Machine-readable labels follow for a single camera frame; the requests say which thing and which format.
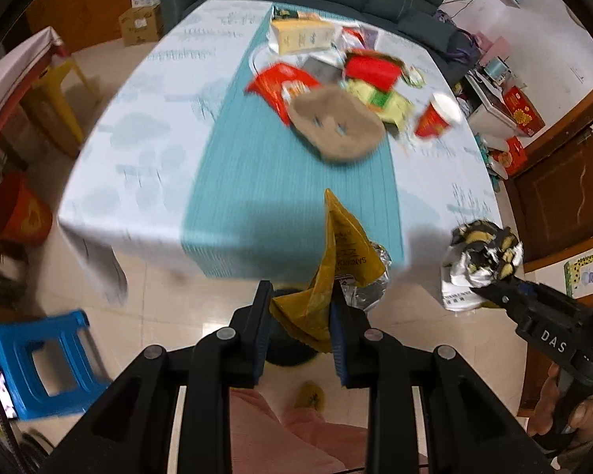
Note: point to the red gift box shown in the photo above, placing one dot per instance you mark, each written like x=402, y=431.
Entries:
x=526, y=117

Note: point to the person's right hand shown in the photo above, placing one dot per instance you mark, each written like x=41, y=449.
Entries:
x=581, y=422

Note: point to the yellow snack bag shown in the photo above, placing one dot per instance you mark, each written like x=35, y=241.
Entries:
x=348, y=253

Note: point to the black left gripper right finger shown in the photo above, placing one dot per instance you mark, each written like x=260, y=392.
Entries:
x=367, y=358

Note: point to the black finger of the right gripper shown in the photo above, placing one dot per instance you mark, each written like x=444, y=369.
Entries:
x=502, y=293

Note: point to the cardboard box on floor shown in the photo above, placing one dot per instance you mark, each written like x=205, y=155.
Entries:
x=141, y=25

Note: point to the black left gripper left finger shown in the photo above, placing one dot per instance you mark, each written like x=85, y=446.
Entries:
x=232, y=357

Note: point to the red paper cup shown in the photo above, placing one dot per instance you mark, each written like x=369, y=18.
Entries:
x=441, y=113

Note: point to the red box wrapper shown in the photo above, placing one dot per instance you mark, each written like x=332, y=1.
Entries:
x=378, y=70

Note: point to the pink trouser leg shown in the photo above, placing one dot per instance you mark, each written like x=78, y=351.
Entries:
x=299, y=441

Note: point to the white low side table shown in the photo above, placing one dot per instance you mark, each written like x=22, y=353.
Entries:
x=489, y=115

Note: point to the yellow slipper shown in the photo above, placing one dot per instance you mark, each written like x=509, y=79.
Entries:
x=310, y=396

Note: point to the red bucket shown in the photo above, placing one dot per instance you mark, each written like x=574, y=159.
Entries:
x=25, y=218

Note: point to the pink covered side table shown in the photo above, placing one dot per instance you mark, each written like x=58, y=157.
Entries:
x=23, y=65

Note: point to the wooden door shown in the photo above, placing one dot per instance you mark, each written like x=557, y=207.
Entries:
x=551, y=195

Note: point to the yellow green snack wrapper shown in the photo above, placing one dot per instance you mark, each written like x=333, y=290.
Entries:
x=392, y=108

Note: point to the red snack bag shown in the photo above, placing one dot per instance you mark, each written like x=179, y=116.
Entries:
x=279, y=84

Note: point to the yellow cardboard box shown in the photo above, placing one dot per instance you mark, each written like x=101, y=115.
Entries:
x=292, y=32

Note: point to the yellow plastic chair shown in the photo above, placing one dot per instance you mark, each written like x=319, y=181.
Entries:
x=68, y=134

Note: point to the black yellow foil wrapper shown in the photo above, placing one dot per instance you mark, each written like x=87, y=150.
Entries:
x=479, y=254

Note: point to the teal toy on floor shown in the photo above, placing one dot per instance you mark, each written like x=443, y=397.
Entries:
x=487, y=158

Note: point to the teal white tablecloth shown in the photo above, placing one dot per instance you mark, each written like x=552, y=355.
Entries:
x=187, y=167

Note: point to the black trash bin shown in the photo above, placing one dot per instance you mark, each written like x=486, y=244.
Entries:
x=285, y=351

